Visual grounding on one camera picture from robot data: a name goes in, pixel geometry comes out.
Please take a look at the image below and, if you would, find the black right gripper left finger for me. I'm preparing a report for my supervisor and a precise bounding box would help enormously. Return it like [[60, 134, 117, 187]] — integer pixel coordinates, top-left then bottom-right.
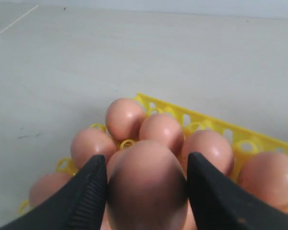
[[0, 155, 108, 230]]

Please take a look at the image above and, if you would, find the brown egg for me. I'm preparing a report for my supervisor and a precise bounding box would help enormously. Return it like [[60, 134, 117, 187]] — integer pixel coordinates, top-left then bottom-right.
[[139, 114, 184, 156], [28, 172, 72, 208], [237, 151, 288, 213], [181, 129, 234, 176], [107, 140, 188, 230], [70, 128, 117, 169], [105, 98, 146, 141]]

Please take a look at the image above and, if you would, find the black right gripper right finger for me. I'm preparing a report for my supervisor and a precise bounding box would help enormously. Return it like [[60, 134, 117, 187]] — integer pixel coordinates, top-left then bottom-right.
[[187, 152, 288, 230]]

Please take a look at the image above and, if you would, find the yellow plastic egg tray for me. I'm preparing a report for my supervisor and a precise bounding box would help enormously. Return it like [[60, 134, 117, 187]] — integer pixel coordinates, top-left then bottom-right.
[[18, 92, 288, 216]]

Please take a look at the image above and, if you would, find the brown egg front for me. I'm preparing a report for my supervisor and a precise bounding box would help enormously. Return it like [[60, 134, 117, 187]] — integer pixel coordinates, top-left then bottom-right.
[[107, 140, 188, 230], [28, 172, 72, 208]]

